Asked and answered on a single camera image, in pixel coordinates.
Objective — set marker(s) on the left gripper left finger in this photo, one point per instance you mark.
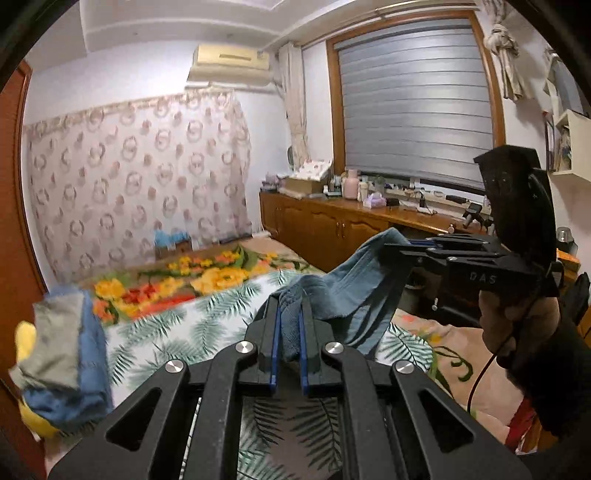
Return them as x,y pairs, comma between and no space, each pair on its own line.
264,333

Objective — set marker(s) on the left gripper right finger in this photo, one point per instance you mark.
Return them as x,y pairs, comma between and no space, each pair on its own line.
316,376

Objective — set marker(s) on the teal blue shorts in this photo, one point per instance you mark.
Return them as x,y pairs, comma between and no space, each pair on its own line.
358,298

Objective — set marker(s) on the person right hand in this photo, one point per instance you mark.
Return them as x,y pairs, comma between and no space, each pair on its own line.
517,330

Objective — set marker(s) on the palm leaf bed sheet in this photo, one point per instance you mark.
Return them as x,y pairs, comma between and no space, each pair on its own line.
194,421

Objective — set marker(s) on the wooden sideboard cabinet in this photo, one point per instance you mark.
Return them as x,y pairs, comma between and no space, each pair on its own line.
326,232

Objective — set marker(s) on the floral blanket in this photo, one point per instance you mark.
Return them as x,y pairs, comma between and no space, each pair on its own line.
199,303

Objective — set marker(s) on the cardboard box with blue cloth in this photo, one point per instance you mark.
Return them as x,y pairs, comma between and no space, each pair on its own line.
170,244

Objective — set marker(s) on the pink bottle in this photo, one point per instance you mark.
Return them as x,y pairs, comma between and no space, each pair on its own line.
350,185

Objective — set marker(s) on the polka dot gift box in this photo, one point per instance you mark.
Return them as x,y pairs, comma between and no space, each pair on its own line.
311,178

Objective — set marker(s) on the blue denim folded jeans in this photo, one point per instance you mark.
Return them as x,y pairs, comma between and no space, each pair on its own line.
69,410

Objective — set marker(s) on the grey window blind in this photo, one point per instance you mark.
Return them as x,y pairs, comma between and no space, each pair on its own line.
413,100

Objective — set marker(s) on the grey folded pants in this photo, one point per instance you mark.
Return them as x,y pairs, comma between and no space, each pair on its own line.
55,358

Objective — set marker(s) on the yellow plush toy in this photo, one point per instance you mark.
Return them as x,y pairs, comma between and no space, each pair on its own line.
25,339

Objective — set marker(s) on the brown louvered wardrobe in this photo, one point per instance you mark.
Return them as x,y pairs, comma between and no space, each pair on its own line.
21,283

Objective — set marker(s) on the beige tied window curtain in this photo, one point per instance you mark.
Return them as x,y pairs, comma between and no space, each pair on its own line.
292,81

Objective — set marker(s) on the white air conditioner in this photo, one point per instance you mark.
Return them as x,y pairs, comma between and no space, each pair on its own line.
230,65

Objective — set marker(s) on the white wall shelf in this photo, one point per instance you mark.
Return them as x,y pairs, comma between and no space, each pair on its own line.
567,123

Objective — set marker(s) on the patterned wall curtain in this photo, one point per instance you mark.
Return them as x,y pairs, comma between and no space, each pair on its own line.
104,181

